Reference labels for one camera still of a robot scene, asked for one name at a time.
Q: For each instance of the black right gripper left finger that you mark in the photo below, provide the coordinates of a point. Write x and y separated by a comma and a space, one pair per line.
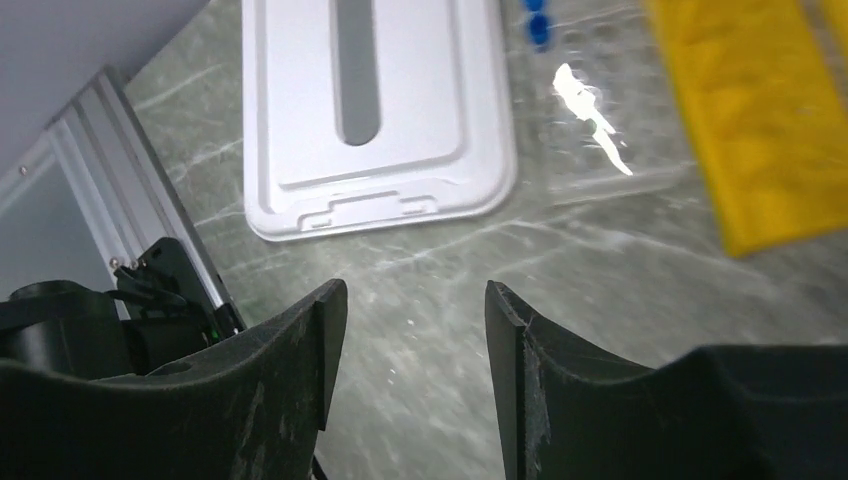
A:
249, 407

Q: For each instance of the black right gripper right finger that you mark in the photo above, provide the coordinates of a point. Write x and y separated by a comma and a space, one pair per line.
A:
568, 409

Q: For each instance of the white plastic lid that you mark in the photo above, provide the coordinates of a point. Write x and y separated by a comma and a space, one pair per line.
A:
362, 115

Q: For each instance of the yellow test tube rack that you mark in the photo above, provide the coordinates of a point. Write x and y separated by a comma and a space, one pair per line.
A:
764, 116

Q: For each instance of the clear well plate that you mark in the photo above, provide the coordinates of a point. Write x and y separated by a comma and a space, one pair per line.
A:
598, 102

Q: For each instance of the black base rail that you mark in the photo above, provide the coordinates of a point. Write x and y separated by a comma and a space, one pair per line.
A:
164, 284

